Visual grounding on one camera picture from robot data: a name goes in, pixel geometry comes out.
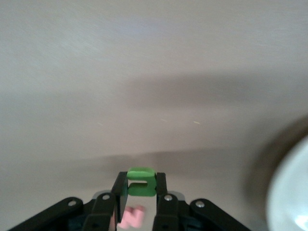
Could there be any pink foam letter w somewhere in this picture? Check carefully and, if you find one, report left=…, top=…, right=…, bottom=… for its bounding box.
left=117, top=205, right=146, bottom=229

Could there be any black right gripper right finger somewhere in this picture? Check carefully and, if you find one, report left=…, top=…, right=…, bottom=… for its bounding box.
left=154, top=172, right=193, bottom=231

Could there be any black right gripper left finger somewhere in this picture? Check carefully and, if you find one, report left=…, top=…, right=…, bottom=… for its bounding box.
left=83, top=171, right=128, bottom=231

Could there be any brown paper table cover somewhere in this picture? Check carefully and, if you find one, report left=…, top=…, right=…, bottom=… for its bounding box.
left=0, top=0, right=308, bottom=231

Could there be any green foam letter u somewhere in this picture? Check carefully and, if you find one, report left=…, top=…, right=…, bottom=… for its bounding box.
left=126, top=167, right=157, bottom=197

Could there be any beige round plate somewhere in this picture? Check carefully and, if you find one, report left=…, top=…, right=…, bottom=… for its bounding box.
left=266, top=134, right=308, bottom=231

